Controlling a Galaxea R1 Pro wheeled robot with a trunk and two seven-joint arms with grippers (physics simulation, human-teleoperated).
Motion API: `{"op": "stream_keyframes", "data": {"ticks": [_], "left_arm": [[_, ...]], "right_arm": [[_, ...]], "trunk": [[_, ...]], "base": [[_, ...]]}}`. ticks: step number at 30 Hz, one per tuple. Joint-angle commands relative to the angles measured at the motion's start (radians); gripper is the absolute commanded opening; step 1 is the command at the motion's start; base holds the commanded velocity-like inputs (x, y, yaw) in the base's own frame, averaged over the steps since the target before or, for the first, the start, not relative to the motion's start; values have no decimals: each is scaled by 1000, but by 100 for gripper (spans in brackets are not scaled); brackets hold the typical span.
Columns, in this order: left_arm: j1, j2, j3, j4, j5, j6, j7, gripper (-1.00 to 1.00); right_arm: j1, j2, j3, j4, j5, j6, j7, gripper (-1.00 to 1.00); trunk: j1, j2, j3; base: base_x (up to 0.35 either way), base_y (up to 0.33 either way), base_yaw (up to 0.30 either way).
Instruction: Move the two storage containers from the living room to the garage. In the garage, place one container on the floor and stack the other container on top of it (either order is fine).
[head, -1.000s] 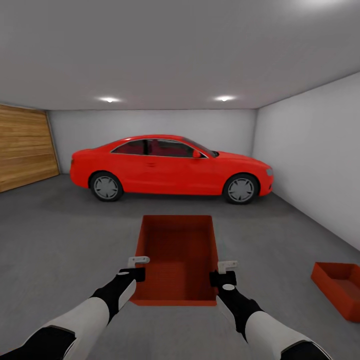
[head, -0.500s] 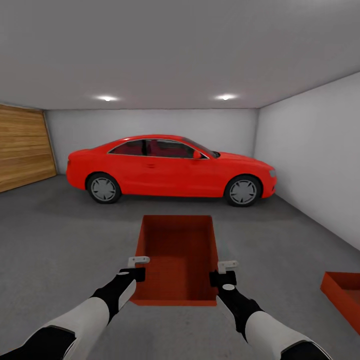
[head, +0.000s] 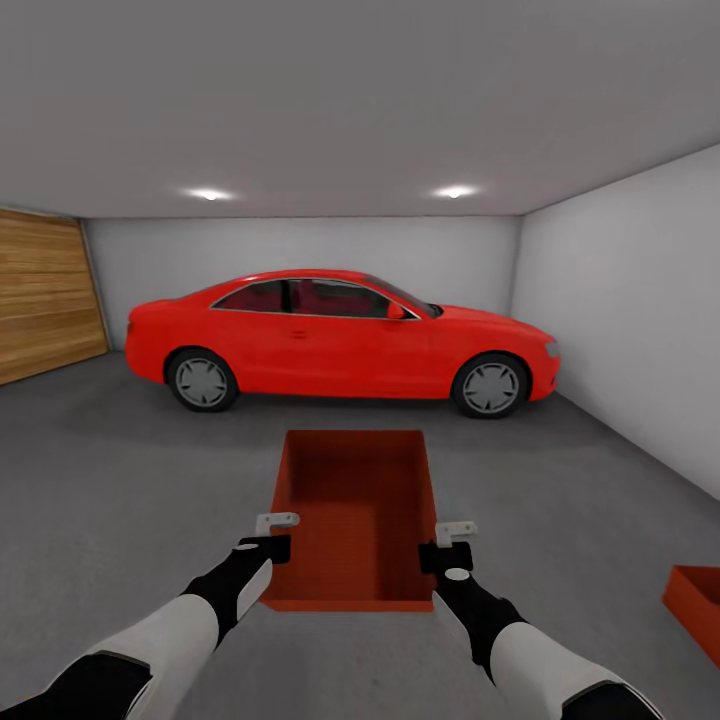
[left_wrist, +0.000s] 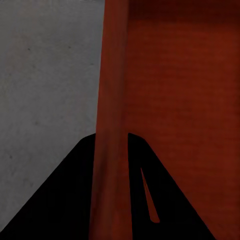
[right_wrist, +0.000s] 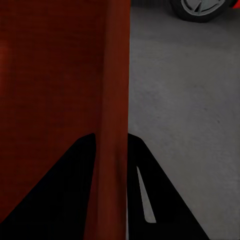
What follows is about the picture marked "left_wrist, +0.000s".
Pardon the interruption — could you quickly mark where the storage box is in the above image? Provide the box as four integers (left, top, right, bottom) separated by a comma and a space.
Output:
88, 0, 240, 240

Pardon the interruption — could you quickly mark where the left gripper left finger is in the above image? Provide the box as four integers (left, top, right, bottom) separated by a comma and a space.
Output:
0, 134, 96, 240

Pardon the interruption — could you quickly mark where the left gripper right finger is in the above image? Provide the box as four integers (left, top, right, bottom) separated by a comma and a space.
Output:
127, 133, 216, 240

